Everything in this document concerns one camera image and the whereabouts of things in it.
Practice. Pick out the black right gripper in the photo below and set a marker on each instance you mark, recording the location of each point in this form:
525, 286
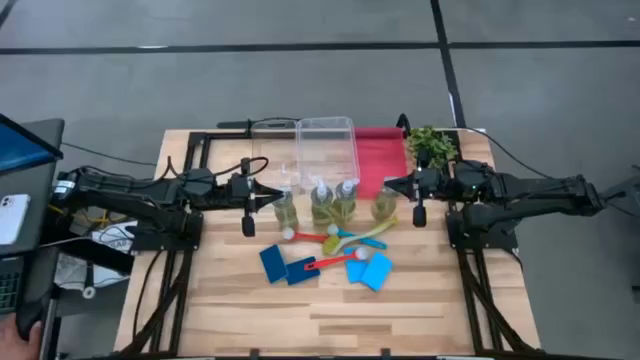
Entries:
430, 185

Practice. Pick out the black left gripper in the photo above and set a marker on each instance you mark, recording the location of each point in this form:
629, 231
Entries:
242, 189

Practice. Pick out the green soap pump bottle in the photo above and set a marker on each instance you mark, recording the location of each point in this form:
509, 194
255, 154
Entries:
286, 212
321, 210
345, 207
382, 207

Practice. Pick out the yellow-green dish brush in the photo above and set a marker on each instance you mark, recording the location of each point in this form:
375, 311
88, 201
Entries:
370, 231

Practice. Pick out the red dish brush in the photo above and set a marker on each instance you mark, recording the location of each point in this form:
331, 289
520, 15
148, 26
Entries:
330, 261
310, 237

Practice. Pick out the blue dish brush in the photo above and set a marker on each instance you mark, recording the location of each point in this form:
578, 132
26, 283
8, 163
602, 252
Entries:
372, 243

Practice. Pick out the dark blue sponge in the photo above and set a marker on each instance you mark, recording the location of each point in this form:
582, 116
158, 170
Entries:
273, 264
300, 274

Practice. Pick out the light blue sponge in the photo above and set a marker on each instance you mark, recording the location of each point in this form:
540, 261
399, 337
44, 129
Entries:
355, 272
377, 272

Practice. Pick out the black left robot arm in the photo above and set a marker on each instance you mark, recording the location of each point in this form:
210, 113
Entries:
150, 192

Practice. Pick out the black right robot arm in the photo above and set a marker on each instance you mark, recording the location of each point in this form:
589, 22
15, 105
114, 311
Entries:
525, 195

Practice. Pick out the red plastic tray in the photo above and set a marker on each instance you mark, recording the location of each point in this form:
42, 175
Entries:
380, 160

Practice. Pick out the small clear plastic bin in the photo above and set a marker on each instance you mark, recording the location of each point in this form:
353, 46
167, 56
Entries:
272, 150

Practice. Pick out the small green potted plant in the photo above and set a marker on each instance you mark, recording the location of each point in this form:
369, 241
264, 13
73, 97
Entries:
440, 145

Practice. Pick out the large clear plastic bin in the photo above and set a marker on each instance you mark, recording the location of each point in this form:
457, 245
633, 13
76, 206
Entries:
327, 150

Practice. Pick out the white labelled bag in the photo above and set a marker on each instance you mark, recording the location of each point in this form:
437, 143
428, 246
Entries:
117, 235

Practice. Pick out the black table edge clamp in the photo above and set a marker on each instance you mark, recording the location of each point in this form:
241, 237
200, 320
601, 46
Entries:
385, 354
255, 354

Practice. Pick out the white tape roll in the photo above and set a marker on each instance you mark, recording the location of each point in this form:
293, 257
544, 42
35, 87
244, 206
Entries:
84, 292

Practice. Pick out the white paper sheet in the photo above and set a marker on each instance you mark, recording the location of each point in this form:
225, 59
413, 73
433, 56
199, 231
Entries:
70, 272

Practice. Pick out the dark grey desk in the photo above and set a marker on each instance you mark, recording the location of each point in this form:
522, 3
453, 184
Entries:
47, 200

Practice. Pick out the black computer screen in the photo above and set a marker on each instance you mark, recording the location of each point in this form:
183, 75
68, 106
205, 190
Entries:
22, 147

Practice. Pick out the white smartphone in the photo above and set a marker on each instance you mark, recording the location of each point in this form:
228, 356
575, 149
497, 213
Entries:
14, 220

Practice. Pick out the black computer mouse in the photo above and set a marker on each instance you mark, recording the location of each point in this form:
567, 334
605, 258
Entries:
30, 320

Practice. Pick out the black backlit keyboard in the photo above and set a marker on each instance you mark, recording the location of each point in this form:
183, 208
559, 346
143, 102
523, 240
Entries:
9, 292

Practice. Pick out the person's hand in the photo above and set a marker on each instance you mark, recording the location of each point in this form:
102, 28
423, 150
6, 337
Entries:
15, 345

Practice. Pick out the black flat bracket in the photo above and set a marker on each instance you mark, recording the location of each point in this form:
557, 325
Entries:
232, 124

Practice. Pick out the black aluminium table frame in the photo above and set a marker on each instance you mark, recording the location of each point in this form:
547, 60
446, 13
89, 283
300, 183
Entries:
198, 135

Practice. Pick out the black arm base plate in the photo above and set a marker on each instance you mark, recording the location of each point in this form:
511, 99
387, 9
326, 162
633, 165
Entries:
500, 242
150, 244

